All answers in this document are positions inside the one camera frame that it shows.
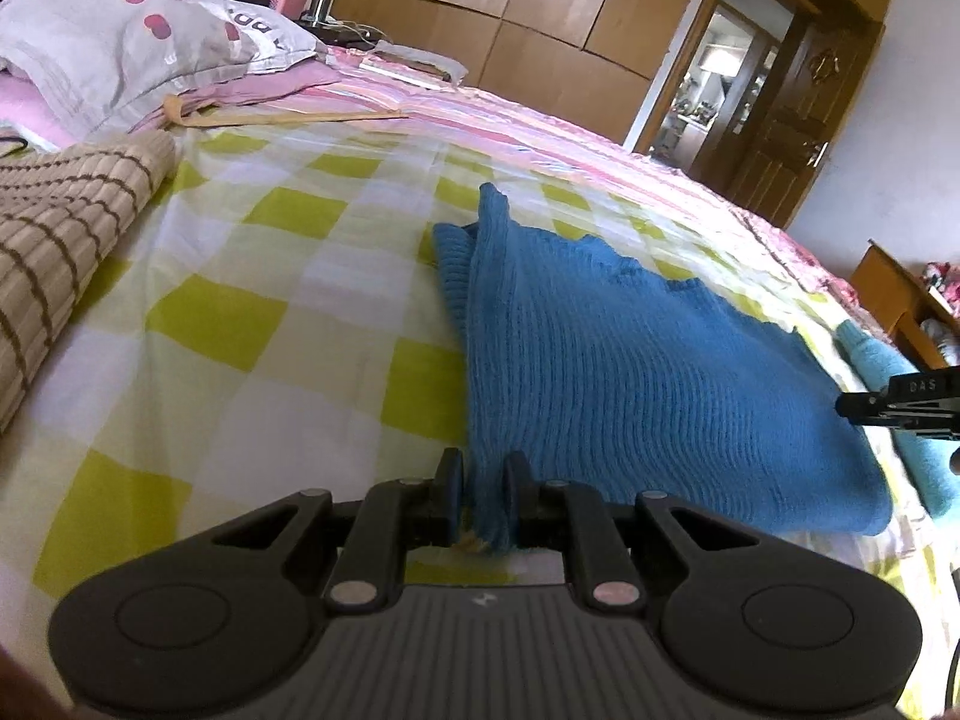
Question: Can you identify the pink pillow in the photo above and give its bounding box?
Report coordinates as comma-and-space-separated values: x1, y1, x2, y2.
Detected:
0, 64, 342, 152

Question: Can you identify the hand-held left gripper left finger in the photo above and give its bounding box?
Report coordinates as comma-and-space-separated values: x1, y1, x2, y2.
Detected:
214, 448, 466, 612

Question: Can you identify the wooden wardrobe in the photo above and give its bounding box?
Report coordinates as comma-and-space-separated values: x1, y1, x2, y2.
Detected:
330, 0, 728, 147

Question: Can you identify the red white toy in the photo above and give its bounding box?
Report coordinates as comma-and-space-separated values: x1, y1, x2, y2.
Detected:
919, 262, 960, 308

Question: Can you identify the light blue towel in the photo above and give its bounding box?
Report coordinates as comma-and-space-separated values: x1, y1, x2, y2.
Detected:
835, 319, 960, 518

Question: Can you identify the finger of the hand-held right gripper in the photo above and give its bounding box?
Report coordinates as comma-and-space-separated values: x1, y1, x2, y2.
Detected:
835, 388, 897, 427

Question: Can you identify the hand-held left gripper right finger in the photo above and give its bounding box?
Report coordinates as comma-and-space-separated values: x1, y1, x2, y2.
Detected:
501, 452, 758, 610

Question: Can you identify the blue knit sweater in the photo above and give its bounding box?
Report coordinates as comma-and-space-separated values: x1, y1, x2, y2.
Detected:
433, 182, 893, 552

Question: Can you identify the wooden desk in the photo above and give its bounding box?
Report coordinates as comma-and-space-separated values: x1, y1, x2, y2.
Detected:
851, 240, 960, 372

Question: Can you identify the white folded cloth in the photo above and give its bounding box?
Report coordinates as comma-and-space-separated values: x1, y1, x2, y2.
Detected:
360, 40, 470, 87

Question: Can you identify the brown striped rolled blanket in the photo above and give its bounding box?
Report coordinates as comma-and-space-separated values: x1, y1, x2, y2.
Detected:
0, 131, 177, 432

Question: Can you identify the brown wooden door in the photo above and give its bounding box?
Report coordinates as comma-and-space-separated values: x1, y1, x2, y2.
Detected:
724, 11, 882, 230

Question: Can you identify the dark nightstand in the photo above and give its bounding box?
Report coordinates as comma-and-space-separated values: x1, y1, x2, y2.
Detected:
300, 15, 376, 46

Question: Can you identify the grey dotted pillow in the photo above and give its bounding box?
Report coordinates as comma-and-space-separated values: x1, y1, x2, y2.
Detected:
0, 0, 320, 147

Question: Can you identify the pink striped quilt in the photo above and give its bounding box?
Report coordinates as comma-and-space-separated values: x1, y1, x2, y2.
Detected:
300, 45, 826, 293

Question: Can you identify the wooden door frame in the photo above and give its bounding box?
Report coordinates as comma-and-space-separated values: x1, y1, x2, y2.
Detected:
622, 0, 897, 166

